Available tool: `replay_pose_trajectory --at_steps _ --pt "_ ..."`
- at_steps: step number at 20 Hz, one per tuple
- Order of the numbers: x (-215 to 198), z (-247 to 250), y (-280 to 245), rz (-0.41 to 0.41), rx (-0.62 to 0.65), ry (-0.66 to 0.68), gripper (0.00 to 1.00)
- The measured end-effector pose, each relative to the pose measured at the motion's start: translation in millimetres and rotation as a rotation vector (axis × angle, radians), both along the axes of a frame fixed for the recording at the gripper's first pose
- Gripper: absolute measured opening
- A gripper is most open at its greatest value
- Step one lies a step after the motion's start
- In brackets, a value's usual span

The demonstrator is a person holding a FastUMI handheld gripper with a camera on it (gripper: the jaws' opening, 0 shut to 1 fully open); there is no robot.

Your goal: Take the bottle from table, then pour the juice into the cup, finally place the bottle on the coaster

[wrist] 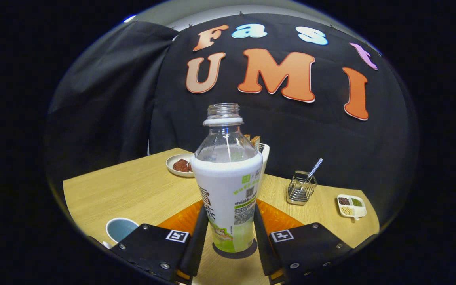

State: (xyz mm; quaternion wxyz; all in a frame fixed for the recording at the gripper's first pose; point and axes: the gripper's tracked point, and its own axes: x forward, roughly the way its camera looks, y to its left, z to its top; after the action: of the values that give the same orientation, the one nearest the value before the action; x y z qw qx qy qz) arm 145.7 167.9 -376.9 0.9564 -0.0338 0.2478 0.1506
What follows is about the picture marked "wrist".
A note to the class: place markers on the clear bottle with white label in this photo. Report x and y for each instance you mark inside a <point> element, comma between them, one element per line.
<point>226,186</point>

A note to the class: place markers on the striped straw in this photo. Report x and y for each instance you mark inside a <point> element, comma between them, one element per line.
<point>316,167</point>

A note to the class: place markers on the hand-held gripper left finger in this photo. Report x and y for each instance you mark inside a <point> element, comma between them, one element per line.
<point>198,245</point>

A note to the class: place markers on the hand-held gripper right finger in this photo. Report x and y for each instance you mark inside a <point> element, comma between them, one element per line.
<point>261,245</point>

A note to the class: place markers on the toast slices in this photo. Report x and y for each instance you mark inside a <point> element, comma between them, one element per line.
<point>255,140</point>

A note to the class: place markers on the white divided dish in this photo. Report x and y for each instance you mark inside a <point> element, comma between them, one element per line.
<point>352,206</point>

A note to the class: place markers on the wooden table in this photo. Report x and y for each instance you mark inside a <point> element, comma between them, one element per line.
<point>141,190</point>

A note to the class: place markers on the cream toaster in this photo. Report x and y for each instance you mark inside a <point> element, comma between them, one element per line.
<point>266,156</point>

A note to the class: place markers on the red dried snacks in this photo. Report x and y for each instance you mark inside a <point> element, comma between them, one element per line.
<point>181,165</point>

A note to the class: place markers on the small white plate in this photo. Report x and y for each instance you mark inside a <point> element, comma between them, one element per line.
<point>171,162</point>

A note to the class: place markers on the ceiling strip light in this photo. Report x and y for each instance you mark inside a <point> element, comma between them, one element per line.
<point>129,18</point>

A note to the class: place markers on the white cup with blue inside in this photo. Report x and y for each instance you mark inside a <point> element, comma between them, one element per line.
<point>120,228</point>

